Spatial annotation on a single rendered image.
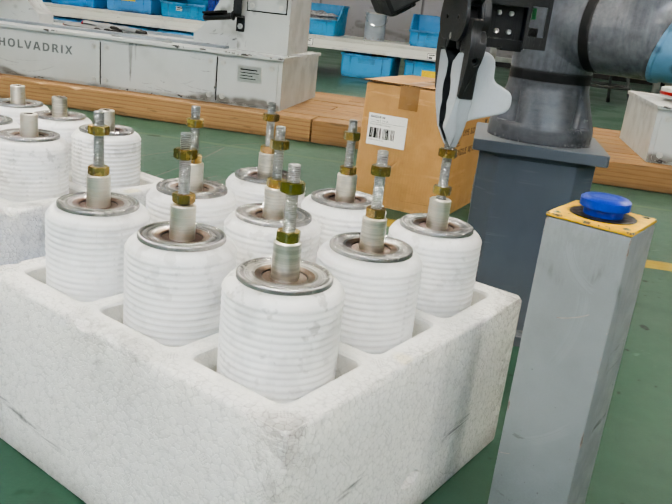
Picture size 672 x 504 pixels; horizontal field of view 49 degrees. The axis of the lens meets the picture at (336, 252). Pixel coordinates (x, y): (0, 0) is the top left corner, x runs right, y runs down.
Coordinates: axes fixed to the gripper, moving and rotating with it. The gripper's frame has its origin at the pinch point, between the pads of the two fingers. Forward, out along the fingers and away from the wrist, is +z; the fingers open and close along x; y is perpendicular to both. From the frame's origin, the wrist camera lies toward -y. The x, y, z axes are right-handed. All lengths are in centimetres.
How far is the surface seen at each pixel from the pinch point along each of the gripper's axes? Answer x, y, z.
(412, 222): 0.1, -1.9, 9.4
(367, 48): 440, 95, 15
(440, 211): -1.1, 0.4, 7.8
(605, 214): -17.1, 8.3, 3.0
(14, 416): -1, -40, 31
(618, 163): 141, 111, 28
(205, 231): -5.7, -22.8, 9.5
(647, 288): 50, 64, 35
